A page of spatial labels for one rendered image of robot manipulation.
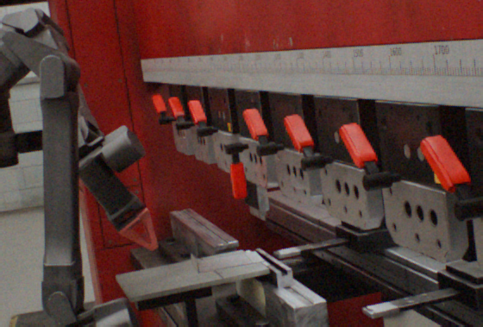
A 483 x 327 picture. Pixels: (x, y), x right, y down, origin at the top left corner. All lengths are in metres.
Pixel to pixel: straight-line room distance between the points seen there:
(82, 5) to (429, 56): 1.71
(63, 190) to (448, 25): 0.82
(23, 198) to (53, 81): 7.60
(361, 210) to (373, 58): 0.20
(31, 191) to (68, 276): 7.56
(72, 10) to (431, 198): 1.71
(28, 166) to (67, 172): 7.51
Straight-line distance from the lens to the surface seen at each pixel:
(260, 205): 1.69
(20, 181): 9.04
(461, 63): 0.85
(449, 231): 0.92
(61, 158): 1.50
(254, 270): 1.67
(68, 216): 1.50
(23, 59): 1.51
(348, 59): 1.09
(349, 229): 1.80
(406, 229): 1.01
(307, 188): 1.29
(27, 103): 8.95
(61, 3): 2.51
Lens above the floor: 1.43
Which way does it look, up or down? 7 degrees down
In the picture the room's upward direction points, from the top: 8 degrees counter-clockwise
